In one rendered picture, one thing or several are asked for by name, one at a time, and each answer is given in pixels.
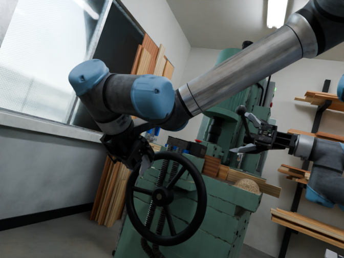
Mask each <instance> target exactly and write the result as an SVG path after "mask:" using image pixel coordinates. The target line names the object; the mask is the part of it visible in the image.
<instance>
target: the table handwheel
mask: <svg viewBox="0 0 344 258"><path fill-rule="evenodd" d="M161 159H168V160H173V161H176V162H178V163H179V164H181V165H182V167H181V168H180V170H179V171H178V173H177V174H176V175H175V177H174V178H173V179H172V180H171V182H170V183H169V184H168V185H167V186H160V187H156V188H155V189H154V190H148V189H144V188H140V187H137V186H135V183H136V180H137V178H138V176H139V170H140V167H141V164H140V165H139V166H138V167H137V169H136V170H135V172H134V171H132V172H131V174H130V176H129V178H128V181H127V184H126V190H125V205H126V210H127V214H128V217H129V219H130V221H131V223H132V225H133V227H134V228H135V229H136V231H137V232H138V233H139V234H140V235H141V236H142V237H143V238H145V239H146V240H147V241H149V242H151V243H153V244H156V245H159V246H175V245H178V244H181V243H183V242H185V241H187V240H188V239H190V238H191V237H192V236H193V235H194V234H195V233H196V232H197V230H198V229H199V227H200V226H201V224H202V222H203V219H204V217H205V213H206V208H207V191H206V186H205V183H204V180H203V178H202V175H201V174H200V172H199V170H198V169H197V167H196V166H195V165H194V164H193V163H192V162H191V161H190V160H189V159H187V158H186V157H185V156H183V155H181V154H179V153H176V152H171V151H159V152H155V156H154V161H156V160H161ZM186 170H188V172H189V173H190V174H191V176H192V178H193V180H194V182H195V185H196V189H197V195H198V203H197V209H196V213H195V215H194V218H193V220H192V221H191V223H190V224H189V225H188V226H187V227H186V228H185V229H184V230H183V231H181V232H179V233H176V230H175V227H174V224H173V220H172V218H171V214H170V209H169V206H168V205H169V204H170V203H171V202H172V201H173V200H175V199H180V198H184V197H186V196H187V195H188V191H187V190H185V189H182V188H177V189H172V188H173V187H174V185H175V184H176V182H177V181H178V180H179V179H180V177H181V176H182V175H183V173H184V172H185V171H186ZM134 191H136V192H140V193H143V194H146V195H150V196H151V197H152V201H153V203H154V204H155V205H156V206H159V207H162V206H163V209H164V212H165V215H166V218H167V222H168V226H169V229H170V234H171V235H170V236H163V235H158V234H155V233H153V232H151V231H150V230H148V229H147V228H146V227H145V226H144V225H143V224H142V222H141V221H140V219H139V218H138V216H137V213H136V210H135V207H134V198H133V194H134Z"/></svg>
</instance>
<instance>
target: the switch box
mask: <svg viewBox="0 0 344 258"><path fill-rule="evenodd" d="M267 83H268V81H264V83H263V88H264V93H263V98H262V103H261V106H262V105H263V100H264V96H265V91H266V87H267ZM274 89H275V82H273V81H270V83H269V87H268V92H267V96H266V100H265V105H264V107H267V108H270V103H271V102H272V99H273V98H272V96H273V94H274V92H275V91H274ZM261 93H262V90H261ZM260 98H261V94H260V97H259V101H258V104H257V106H259V102H260Z"/></svg>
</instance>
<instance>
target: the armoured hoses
mask: <svg viewBox="0 0 344 258"><path fill-rule="evenodd" d="M173 148H174V146H172V145H167V148H166V151H171V152H172V151H173ZM176 153H179V154H182V153H183V149H182V148H178V147H177V148H176ZM168 164H169V160H168V159H164V160H163V163H162V166H161V170H160V173H159V177H158V181H157V184H156V187H160V186H162V185H163V182H164V178H165V174H166V171H167V168H168ZM178 167H179V163H178V162H176V161H174V162H173V165H172V169H171V172H170V176H169V181H168V184H169V183H170V182H171V180H172V179H173V178H174V177H175V175H176V174H177V171H178ZM156 207H157V206H156V205H155V204H154V203H153V201H152V200H151V204H150V207H149V210H148V214H147V217H146V221H145V224H144V226H145V227H146V228H147V229H148V230H150V228H151V224H152V221H153V218H154V214H155V210H156ZM161 208H162V209H161V211H160V212H161V213H160V216H159V221H158V225H157V228H156V232H155V234H158V235H162V231H163V228H164V224H165V220H166V215H165V212H164V209H163V207H161ZM140 240H141V241H140V243H141V246H142V248H143V250H144V252H145V253H146V254H147V255H148V256H149V258H166V257H164V255H163V254H162V253H161V252H160V250H159V245H156V244H152V249H151V247H150V246H149V245H148V243H147V240H146V239H145V238H143V237H142V236H141V239H140Z"/></svg>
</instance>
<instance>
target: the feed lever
mask: <svg viewBox="0 0 344 258"><path fill-rule="evenodd" d="M246 111H247V110H246V107H245V106H243V105H239V106H238V107H237V108H236V113H237V114H238V115H240V116H241V118H242V121H243V124H244V127H245V130H246V133H245V136H244V140H243V142H244V143H246V144H250V143H252V144H253V145H254V142H255V138H256V134H255V133H251V132H250V131H249V128H248V124H247V121H246V117H245V113H246Z"/></svg>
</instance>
